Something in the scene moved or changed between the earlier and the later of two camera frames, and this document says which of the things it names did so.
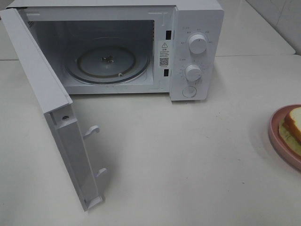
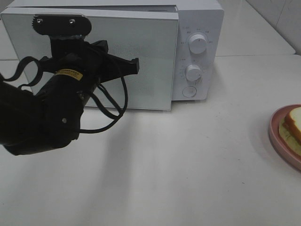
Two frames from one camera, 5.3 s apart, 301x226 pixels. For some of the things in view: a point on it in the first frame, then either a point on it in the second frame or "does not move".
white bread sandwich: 289,130 does not move
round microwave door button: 189,91 does not move
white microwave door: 59,109 → 151,36
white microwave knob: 193,73 does not move
